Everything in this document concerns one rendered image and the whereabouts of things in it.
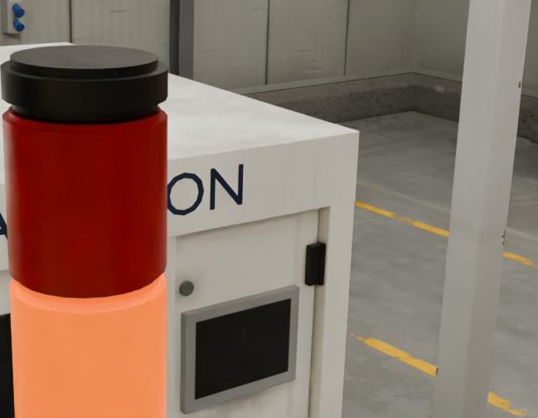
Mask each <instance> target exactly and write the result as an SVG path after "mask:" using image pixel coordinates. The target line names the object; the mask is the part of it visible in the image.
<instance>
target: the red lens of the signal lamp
mask: <svg viewBox="0 0 538 418"><path fill-rule="evenodd" d="M2 134H3V153H4V172H5V193H6V212H7V250H8V269H9V274H10V275H11V277H13V278H14V279H15V280H16V281H17V282H19V283H20V284H21V285H22V286H24V287H26V288H28V289H30V290H32V291H35V292H38V293H41V294H46V295H51V296H57V297H63V298H78V299H89V298H103V297H109V296H115V295H120V294H126V293H129V292H133V291H135V290H139V289H141V288H143V287H145V286H147V285H149V284H151V283H152V282H153V281H154V280H156V279H157V278H158V277H159V276H160V275H162V274H163V273H164V272H165V269H166V267H167V114H166V112H165V111H164V110H161V108H160V107H159V106H158V107H157V108H156V110H154V111H153V112H151V113H149V114H144V115H141V116H138V117H132V118H127V119H114V120H103V121H68V120H55V119H42V118H37V117H32V116H28V115H25V114H21V113H18V112H17V111H16V110H14V109H13V108H12V106H10V107H9V108H8V110H7V111H5V112H4V113H3V114H2Z"/></svg>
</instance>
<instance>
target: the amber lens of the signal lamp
mask: <svg viewBox="0 0 538 418"><path fill-rule="evenodd" d="M9 289H10V309H11V328H12V365H13V385H14V405H15V418H166V398H167V281H166V279H165V276H164V274H162V275H160V276H159V277H158V278H157V279H156V280H154V281H153V282H152V283H151V284H149V285H147V286H145V287H143V288H141V289H139V290H135V291H133V292H129V293H126V294H120V295H115V296H109V297H103V298H89V299H78V298H63V297H57V296H51V295H46V294H41V293H38V292H35V291H32V290H30V289H28V288H26V287H24V286H22V285H21V284H20V283H19V282H17V281H16V280H15V279H12V281H11V282H10V283H9Z"/></svg>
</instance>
